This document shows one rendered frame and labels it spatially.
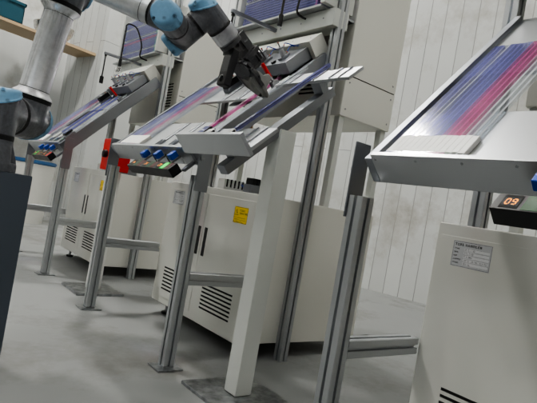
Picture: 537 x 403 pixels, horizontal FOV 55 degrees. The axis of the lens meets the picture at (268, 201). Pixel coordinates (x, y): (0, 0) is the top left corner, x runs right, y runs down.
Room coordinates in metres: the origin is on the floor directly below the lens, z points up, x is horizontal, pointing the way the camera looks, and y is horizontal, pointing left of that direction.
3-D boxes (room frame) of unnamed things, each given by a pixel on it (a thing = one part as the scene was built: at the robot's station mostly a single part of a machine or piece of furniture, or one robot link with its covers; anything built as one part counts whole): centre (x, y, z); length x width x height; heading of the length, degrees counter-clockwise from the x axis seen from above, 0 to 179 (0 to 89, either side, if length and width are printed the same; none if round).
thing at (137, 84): (3.37, 1.03, 0.66); 1.01 x 0.73 x 1.31; 129
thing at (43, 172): (5.18, 2.44, 0.31); 0.52 x 0.51 x 0.63; 52
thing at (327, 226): (2.36, 0.00, 0.31); 0.70 x 0.65 x 0.62; 39
